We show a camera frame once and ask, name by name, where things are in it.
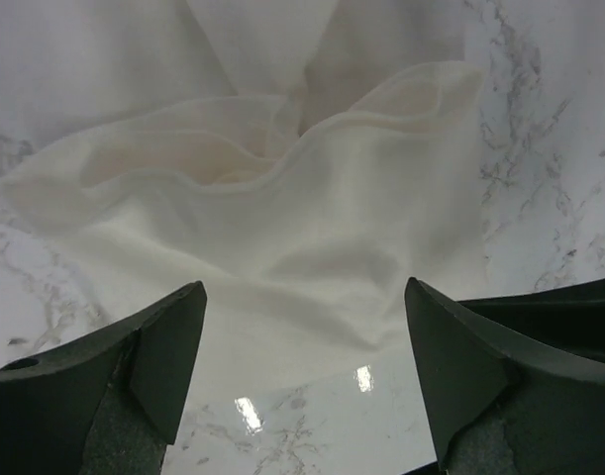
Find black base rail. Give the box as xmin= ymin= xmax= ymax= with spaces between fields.
xmin=410 ymin=274 xmax=605 ymax=475

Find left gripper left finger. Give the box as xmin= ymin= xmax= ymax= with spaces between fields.
xmin=0 ymin=282 xmax=206 ymax=474

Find white Coca-Cola t shirt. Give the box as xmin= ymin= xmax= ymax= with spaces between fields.
xmin=0 ymin=1 xmax=485 ymax=400

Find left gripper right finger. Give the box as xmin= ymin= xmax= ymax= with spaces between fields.
xmin=403 ymin=276 xmax=605 ymax=475

